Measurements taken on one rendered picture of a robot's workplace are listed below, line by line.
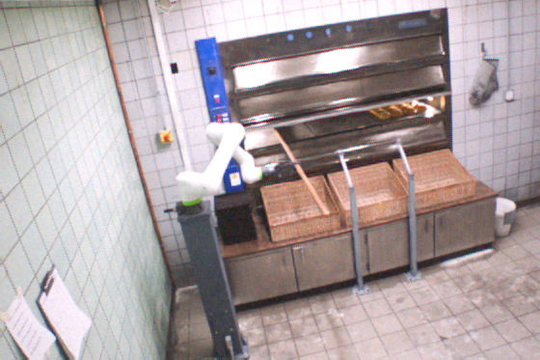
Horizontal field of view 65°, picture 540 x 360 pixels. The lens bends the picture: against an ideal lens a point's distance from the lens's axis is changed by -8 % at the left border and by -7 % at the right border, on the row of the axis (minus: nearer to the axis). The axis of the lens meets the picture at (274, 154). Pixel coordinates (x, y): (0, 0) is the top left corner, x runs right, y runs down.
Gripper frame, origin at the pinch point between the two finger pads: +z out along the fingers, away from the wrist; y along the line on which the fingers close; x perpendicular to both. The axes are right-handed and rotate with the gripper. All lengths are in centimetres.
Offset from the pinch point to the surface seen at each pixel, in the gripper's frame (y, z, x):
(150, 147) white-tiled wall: -19, -107, -55
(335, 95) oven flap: -33, 49, -53
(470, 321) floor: 119, 100, 73
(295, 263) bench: 81, -12, 1
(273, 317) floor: 119, -38, 12
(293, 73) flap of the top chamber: -56, 17, -52
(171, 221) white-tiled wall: 49, -106, -55
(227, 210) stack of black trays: 31, -56, -14
